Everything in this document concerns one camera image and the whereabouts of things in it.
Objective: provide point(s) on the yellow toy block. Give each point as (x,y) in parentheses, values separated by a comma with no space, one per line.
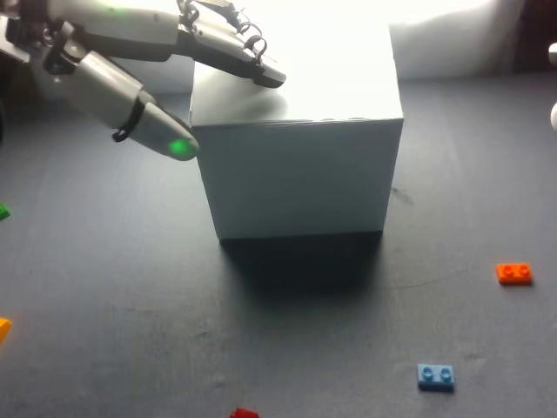
(4,331)

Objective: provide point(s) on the green toy block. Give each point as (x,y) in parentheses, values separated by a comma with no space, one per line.
(3,212)

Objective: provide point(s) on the orange flat block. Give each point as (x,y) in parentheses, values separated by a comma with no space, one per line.
(514,274)

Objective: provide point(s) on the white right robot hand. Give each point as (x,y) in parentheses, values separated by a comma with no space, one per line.
(554,117)

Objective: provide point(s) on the grey table cloth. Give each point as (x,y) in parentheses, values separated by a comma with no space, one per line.
(109,283)

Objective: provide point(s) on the white backdrop sheet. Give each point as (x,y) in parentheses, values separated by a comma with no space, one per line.
(435,48)

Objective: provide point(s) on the red toy block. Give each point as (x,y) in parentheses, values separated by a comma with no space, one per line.
(243,413)

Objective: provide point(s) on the brown cardboard box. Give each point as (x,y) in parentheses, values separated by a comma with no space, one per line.
(296,183)

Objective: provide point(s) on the slate blue flat block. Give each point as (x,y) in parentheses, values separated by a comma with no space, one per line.
(436,377)

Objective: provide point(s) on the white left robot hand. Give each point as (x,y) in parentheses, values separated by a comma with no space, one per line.
(122,30)

